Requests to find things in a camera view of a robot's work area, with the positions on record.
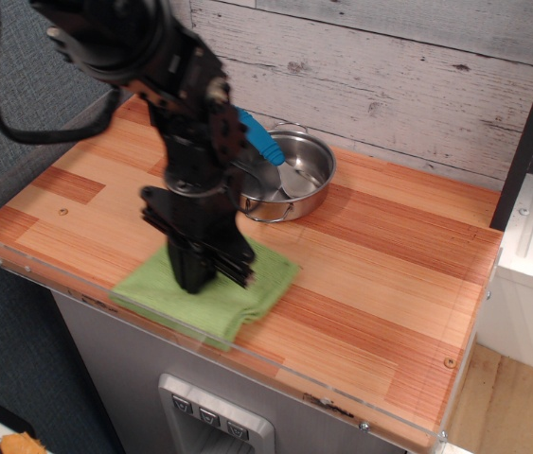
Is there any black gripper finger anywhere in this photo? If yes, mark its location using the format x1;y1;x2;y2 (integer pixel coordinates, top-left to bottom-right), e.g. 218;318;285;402
214;254;255;288
168;238;216;294

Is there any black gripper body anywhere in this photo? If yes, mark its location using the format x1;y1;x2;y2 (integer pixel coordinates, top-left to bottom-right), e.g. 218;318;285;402
140;182;255;265

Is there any green towel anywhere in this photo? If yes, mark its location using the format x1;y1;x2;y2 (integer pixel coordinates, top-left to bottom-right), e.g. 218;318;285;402
110;239;299;351

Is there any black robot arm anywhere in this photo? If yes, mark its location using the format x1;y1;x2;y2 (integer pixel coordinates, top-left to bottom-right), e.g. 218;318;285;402
33;1;255;293

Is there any stainless steel pot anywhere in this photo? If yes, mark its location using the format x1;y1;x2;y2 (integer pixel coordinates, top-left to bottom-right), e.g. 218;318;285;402
234;117;336;223

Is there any grey toy fridge cabinet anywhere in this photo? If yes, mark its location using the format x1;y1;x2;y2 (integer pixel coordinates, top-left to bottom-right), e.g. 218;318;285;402
54;293;401;453

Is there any silver dispenser button panel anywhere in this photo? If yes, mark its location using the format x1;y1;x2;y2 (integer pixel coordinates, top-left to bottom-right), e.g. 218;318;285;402
158;374;275;453

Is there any orange object at corner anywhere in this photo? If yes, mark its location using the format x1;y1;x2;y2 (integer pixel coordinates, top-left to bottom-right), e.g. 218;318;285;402
0;432;48;454

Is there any blue handled metal spoon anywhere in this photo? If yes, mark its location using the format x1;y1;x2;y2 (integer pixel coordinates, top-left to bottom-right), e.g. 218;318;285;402
235;107;318;199

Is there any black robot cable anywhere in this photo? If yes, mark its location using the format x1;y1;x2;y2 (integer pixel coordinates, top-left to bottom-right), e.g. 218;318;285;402
0;0;120;146

